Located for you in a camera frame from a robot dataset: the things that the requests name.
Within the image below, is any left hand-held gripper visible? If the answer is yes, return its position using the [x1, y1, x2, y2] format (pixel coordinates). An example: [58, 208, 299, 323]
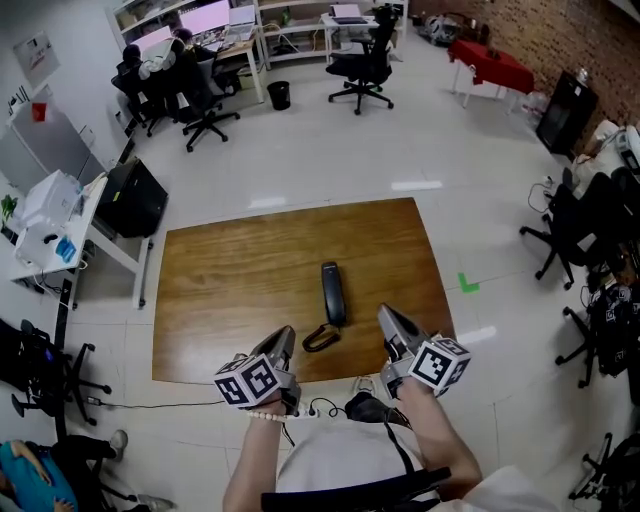
[213, 326, 303, 417]

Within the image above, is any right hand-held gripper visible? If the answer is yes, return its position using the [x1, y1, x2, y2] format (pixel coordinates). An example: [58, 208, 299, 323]
[377, 303, 472, 400]

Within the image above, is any black telephone handset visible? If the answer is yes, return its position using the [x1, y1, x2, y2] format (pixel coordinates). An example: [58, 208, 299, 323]
[301, 261, 348, 354]

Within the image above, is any person's left forearm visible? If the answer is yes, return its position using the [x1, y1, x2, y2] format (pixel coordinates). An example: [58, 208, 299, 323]
[223, 399, 289, 512]

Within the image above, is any person's right forearm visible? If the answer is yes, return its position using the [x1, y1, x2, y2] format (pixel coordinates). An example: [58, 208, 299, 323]
[397, 384, 484, 501]

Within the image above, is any person's dark trouser leg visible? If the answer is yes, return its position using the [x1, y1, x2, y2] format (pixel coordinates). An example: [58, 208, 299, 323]
[344, 391, 401, 426]

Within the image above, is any wooden table with metal legs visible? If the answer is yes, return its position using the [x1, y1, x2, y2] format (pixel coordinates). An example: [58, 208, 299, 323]
[151, 197, 457, 386]

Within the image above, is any black body harness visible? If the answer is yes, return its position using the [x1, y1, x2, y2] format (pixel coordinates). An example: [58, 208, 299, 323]
[260, 419, 451, 512]

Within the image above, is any black mesh office chair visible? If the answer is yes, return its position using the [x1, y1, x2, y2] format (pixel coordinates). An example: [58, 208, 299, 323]
[519, 167, 626, 291]

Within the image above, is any office chair loaded with equipment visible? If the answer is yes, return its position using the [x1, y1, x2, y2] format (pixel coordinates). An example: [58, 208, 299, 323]
[555, 279, 640, 389]

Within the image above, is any black computer case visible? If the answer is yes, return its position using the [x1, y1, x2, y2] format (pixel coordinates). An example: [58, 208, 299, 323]
[95, 157, 170, 239]

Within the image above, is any white desk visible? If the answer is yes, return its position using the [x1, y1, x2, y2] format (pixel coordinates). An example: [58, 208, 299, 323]
[9, 174, 153, 311]

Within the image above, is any blue box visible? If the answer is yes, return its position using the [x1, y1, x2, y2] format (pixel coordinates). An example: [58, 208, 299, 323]
[54, 235, 77, 264]

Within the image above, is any black office chair with gear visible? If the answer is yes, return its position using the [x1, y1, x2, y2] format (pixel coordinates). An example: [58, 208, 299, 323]
[0, 317, 112, 426]

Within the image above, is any black waste bin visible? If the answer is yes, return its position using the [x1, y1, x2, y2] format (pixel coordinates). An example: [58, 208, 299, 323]
[266, 80, 292, 111]

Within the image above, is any black swivel chair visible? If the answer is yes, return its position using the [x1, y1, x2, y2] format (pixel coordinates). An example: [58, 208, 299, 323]
[169, 49, 241, 153]
[110, 64, 174, 139]

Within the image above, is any white desktop device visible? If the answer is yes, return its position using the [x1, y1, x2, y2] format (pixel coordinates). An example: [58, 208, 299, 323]
[13, 222, 66, 271]

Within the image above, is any black cabinet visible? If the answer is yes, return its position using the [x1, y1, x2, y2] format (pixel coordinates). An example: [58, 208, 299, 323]
[535, 69, 600, 156]

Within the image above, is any black high-back office chair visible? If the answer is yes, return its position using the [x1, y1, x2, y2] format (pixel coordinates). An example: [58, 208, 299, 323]
[325, 7, 396, 116]

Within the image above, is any white printer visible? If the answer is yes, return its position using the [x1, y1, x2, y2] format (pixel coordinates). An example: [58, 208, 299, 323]
[22, 169, 81, 229]

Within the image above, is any table with red cloth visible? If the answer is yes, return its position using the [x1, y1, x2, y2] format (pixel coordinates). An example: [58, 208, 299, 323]
[447, 39, 535, 116]

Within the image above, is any wooden-top office desk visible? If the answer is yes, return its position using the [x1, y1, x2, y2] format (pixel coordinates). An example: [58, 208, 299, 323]
[214, 37, 265, 105]

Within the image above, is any white shelving unit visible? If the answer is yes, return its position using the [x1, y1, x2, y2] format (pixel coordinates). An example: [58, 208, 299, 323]
[104, 0, 409, 71]

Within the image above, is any grey metal cabinet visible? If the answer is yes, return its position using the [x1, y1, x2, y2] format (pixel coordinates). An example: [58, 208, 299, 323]
[0, 102, 106, 194]

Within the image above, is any small white table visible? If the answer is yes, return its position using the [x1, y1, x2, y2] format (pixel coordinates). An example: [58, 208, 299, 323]
[319, 12, 381, 64]

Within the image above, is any open white laptop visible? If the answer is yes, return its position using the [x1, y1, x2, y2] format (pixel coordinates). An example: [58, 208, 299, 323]
[227, 5, 257, 41]

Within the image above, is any small pink-lit monitor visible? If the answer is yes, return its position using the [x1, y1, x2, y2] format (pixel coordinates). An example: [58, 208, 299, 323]
[133, 25, 174, 54]

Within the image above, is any large pink-lit monitor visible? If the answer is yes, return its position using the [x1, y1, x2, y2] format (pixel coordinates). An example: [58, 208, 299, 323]
[178, 0, 231, 35]

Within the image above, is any white bead bracelet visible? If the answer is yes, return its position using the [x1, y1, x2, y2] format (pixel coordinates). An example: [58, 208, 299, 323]
[247, 408, 289, 424]

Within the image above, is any black power strip cable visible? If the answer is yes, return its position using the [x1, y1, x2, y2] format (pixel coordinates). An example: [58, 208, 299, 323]
[309, 397, 346, 419]

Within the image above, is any long black floor cable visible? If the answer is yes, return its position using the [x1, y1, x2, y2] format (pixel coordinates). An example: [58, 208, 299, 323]
[87, 397, 226, 409]

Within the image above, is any black metal frame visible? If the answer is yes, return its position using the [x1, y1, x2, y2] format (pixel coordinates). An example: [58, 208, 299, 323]
[569, 432, 640, 501]

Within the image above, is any white wall poster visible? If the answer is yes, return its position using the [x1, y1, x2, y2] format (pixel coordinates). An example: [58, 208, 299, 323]
[13, 30, 61, 89]

